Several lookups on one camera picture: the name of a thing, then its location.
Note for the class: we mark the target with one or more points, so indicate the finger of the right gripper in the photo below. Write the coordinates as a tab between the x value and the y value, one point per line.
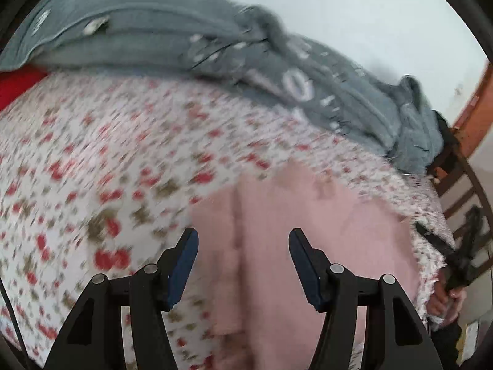
445	249

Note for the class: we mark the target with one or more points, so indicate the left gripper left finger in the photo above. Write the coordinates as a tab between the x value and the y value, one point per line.
92	337

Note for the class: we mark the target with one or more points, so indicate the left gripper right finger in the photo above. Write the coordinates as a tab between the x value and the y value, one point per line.
395	337

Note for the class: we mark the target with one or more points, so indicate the pink knit sweater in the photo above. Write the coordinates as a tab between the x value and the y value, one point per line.
261	285

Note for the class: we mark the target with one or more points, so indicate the person's right hand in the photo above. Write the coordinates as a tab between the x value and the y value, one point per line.
443	307

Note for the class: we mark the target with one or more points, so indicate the black garment on footboard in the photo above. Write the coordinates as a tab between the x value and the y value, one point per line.
446	159

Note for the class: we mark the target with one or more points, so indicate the orange wooden door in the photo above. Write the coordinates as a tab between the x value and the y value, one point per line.
475	120

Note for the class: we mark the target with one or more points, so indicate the floral bed sheet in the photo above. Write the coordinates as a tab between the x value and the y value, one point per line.
98	173

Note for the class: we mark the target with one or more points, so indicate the red pillow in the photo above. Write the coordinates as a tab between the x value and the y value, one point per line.
15	83

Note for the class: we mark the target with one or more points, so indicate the grey floral blanket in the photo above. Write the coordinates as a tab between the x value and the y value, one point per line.
244	48

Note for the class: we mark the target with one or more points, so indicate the dark wooden bed frame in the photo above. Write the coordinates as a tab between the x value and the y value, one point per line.
458	191

